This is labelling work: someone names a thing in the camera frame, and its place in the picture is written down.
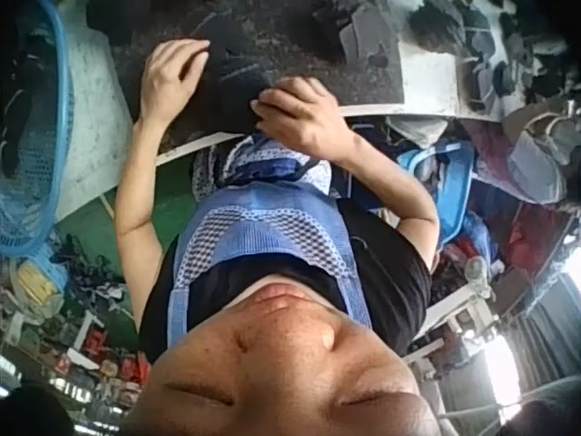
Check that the cluttered shelf of goods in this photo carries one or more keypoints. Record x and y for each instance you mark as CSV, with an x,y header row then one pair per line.
x,y
72,327

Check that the large blue mesh basket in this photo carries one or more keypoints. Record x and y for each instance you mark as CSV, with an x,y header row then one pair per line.
x,y
32,150

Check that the person's left hand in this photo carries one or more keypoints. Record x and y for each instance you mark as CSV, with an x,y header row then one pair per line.
x,y
161,86

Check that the grey shoe upper piece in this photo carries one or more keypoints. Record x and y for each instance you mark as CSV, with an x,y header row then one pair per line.
x,y
370,38

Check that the black shoe piece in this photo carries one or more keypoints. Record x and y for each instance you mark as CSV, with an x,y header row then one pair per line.
x,y
231,77

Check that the dark work mat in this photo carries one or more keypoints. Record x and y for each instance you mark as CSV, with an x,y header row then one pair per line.
x,y
299,41

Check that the person's right hand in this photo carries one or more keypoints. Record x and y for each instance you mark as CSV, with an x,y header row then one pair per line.
x,y
308,118

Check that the small blue plastic basket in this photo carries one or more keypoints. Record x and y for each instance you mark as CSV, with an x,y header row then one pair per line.
x,y
451,191

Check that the heap of dark shoe pieces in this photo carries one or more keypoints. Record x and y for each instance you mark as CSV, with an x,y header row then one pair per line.
x,y
495,50

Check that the white sewing machine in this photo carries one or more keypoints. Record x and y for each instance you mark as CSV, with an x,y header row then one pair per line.
x,y
467,318

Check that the heap of grey shoe uppers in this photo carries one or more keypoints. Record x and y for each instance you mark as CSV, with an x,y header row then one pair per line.
x,y
535,159

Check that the red fabric heap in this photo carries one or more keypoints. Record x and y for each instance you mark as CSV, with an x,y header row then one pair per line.
x,y
531,240

